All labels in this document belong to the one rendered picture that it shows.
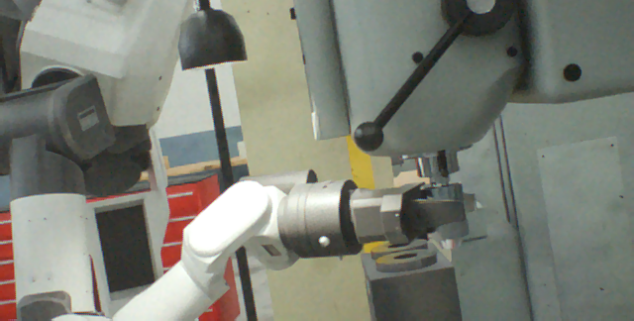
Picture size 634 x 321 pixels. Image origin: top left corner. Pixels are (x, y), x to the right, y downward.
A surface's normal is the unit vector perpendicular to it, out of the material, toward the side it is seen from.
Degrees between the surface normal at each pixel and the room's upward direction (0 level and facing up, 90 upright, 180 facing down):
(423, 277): 90
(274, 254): 142
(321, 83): 90
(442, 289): 90
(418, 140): 125
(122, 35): 59
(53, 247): 77
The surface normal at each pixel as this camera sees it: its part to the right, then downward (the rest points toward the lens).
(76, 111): 0.94, -0.18
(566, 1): 0.01, 0.05
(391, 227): -0.37, 0.11
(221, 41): 0.36, -0.01
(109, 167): 0.30, 0.84
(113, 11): 0.18, -0.51
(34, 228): -0.07, -0.19
